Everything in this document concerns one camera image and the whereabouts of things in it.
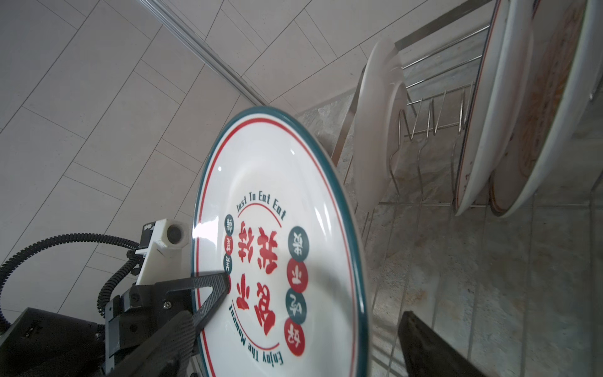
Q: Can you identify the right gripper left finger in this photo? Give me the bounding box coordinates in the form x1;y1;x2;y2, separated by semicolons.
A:
108;310;196;377

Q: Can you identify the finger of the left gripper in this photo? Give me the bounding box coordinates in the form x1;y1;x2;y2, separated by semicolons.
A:
162;271;230;335

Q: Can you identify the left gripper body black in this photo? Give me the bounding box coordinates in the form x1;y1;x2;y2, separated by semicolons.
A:
1;284;169;376

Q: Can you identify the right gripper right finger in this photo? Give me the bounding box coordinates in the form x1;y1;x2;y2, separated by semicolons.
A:
397;311;485;377

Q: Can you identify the black white plate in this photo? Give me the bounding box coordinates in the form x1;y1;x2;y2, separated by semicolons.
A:
192;107;371;376

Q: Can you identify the orange sunburst plate front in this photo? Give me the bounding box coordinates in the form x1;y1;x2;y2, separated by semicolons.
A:
353;38;407;211

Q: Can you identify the left corner aluminium profile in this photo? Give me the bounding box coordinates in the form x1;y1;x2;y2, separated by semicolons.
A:
139;0;268;106

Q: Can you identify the orange pattern plate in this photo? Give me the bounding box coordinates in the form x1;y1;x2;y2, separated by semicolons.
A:
490;1;602;218
455;1;533;216

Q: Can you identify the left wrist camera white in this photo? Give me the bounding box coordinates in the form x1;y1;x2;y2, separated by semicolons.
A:
136;218;192;285

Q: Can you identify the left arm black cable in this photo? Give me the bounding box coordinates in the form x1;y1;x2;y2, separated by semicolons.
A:
0;232;144;331

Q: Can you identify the metal wire dish rack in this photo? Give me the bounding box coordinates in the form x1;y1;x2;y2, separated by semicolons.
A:
359;1;602;376

